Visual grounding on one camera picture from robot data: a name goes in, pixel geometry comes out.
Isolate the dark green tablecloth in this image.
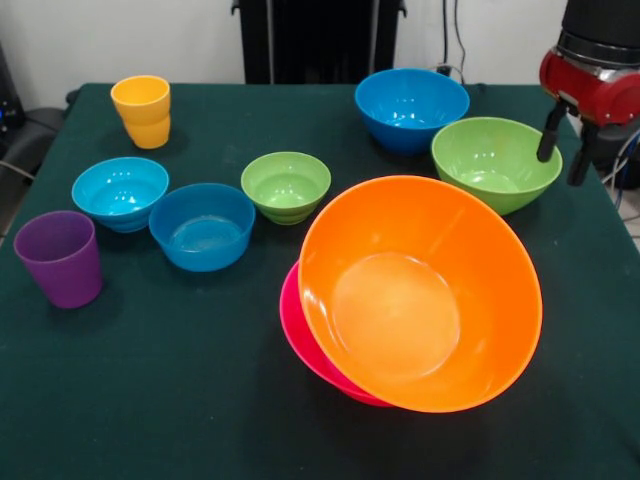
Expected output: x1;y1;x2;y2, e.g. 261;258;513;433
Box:
0;82;640;480

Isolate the large pink bowl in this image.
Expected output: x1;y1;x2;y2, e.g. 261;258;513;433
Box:
278;259;394;407

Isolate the small green bowl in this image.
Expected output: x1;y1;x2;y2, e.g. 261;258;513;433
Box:
240;151;332;226

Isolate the black computer tower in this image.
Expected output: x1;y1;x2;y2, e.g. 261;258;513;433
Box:
0;42;26;132

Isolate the purple cup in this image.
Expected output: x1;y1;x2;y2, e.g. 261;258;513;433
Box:
13;210;104;310

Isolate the dark blue bowl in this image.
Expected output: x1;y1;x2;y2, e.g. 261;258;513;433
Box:
148;182;257;274

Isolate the large orange bowl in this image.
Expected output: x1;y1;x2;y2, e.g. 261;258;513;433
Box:
297;174;544;414

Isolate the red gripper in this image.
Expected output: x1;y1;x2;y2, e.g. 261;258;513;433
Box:
536;47;640;187

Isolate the medium blue bowl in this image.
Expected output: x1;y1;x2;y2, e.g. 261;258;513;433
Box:
354;68;471;157

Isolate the large green bowl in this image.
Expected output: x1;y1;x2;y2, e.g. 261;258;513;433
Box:
431;116;564;217

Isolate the small light blue bowl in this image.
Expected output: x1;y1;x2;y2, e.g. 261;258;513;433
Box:
71;156;170;234

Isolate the yellow cup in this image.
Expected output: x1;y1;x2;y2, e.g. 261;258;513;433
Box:
109;74;172;150

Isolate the black hanging cable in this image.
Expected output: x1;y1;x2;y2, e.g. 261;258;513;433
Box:
441;0;468;84

